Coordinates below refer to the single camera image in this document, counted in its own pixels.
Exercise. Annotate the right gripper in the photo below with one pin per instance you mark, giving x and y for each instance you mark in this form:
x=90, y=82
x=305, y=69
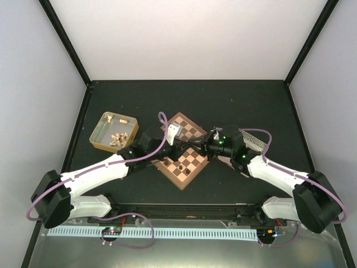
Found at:
x=204, y=146

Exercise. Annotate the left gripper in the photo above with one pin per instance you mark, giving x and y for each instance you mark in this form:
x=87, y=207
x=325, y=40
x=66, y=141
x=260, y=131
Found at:
x=177, y=153

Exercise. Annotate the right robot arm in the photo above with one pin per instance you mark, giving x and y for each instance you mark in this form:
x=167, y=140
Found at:
x=312, y=200

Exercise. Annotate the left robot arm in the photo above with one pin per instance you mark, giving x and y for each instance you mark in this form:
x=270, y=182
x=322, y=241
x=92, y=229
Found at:
x=59, y=197

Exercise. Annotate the wooden chess board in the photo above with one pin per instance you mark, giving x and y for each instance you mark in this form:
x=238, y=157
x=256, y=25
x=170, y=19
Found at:
x=189, y=160

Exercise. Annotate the light chess pieces pile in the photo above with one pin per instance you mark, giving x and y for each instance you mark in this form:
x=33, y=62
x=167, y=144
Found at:
x=119, y=139

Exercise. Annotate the pink tin box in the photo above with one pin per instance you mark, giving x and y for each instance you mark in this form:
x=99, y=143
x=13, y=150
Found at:
x=251, y=145

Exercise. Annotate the yellow tin box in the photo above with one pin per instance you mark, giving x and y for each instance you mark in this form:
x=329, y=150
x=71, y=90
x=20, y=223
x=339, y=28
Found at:
x=101, y=135

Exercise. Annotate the black frame rail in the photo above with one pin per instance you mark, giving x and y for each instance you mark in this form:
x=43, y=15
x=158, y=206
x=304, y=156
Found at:
x=178, y=212

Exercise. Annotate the light blue cable duct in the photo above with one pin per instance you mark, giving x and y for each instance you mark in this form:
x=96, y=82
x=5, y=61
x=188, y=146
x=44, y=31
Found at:
x=157, y=233

